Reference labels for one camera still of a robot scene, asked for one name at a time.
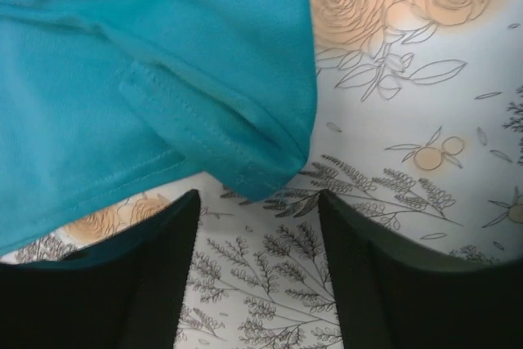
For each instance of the teal t shirt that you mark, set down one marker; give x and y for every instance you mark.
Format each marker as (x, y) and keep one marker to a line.
(104, 99)

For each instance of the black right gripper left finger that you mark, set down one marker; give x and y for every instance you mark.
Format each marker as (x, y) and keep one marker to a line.
(123, 292)

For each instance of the floral table mat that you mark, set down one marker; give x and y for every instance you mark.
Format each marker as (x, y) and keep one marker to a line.
(418, 127)

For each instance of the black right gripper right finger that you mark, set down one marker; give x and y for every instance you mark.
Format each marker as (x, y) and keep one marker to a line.
(393, 293)

